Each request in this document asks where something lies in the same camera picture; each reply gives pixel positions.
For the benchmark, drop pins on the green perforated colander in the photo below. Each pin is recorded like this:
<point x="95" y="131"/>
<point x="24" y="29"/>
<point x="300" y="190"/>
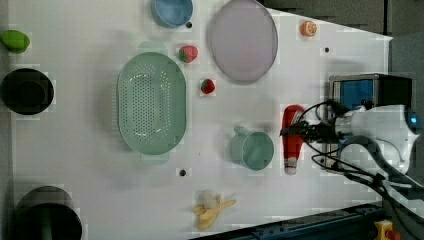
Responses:
<point x="151" y="103"/>

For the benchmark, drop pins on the large black cylinder container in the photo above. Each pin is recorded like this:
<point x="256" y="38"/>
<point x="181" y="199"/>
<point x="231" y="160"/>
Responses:
<point x="46" y="213"/>

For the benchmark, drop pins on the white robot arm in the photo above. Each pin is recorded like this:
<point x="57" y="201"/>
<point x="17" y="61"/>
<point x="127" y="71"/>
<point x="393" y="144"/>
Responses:
<point x="401" y="190"/>

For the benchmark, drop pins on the lilac round plate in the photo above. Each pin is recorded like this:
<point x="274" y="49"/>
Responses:
<point x="243" y="39"/>

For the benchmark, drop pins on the orange slice toy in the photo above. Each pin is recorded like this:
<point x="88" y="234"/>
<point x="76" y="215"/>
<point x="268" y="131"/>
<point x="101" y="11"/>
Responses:
<point x="308" y="29"/>

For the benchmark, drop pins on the red emergency stop button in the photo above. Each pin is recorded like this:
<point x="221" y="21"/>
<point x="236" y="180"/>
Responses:
<point x="385" y="231"/>

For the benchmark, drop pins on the small red plush strawberry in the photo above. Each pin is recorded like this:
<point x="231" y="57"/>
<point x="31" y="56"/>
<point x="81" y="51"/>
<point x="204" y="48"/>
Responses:
<point x="207" y="86"/>

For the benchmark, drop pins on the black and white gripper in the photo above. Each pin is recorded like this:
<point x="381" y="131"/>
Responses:
<point x="320" y="133"/>

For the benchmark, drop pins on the peeled banana toy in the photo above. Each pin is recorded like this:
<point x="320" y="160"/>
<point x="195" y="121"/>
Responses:
<point x="209" y="207"/>

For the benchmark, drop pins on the pink plush strawberry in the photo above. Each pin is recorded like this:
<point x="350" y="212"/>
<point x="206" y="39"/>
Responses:
<point x="187" y="53"/>

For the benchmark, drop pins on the blue cup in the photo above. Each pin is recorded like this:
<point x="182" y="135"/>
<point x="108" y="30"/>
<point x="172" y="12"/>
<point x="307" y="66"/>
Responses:
<point x="172" y="13"/>

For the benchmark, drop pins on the green mug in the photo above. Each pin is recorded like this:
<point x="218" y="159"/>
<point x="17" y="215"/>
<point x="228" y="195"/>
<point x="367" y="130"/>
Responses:
<point x="251" y="149"/>

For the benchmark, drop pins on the green plush lime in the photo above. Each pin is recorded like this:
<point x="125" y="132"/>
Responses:
<point x="15" y="41"/>

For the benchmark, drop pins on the red plush ketchup bottle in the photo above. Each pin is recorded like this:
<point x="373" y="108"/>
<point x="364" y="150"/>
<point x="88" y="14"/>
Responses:
<point x="292" y="144"/>

